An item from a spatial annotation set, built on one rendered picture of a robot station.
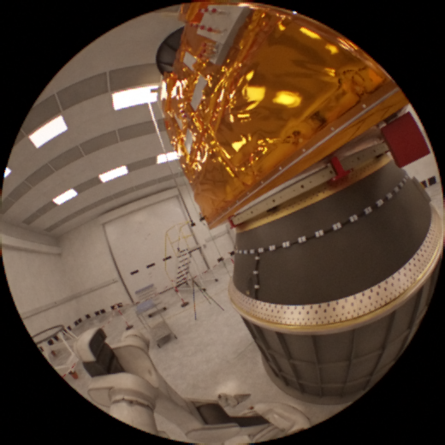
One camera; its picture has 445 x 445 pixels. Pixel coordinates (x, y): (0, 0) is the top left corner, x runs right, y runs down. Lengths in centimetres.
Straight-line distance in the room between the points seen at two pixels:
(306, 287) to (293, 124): 64
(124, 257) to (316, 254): 828
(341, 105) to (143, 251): 826
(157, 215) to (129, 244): 227
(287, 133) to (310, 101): 17
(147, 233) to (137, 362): 789
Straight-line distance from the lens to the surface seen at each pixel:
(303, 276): 66
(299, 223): 68
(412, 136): 62
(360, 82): 59
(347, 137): 57
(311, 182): 66
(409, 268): 76
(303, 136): 62
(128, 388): 37
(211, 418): 73
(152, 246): 813
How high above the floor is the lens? 166
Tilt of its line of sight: 3 degrees up
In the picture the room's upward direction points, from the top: 24 degrees counter-clockwise
